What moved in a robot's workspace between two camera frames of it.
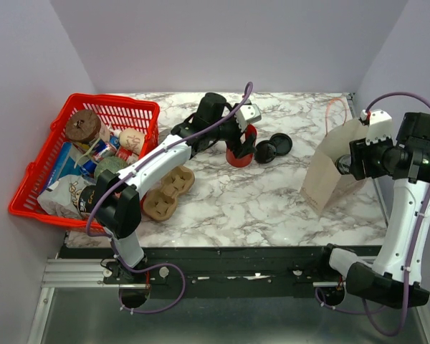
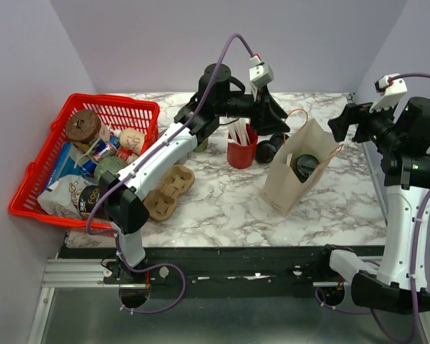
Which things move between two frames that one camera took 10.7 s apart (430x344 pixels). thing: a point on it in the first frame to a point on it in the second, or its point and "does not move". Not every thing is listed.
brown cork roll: (82, 126) does not move
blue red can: (102, 150) does not move
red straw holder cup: (246, 160) does not move
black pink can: (88, 197) does not move
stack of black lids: (266, 151) does not move
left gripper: (236, 145) to (266, 113)
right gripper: (359, 150) to (355, 114)
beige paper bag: (323, 185) to (282, 189)
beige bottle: (132, 140) does not move
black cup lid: (342, 163) to (304, 165)
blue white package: (68, 162) does not move
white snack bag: (60, 198) does not move
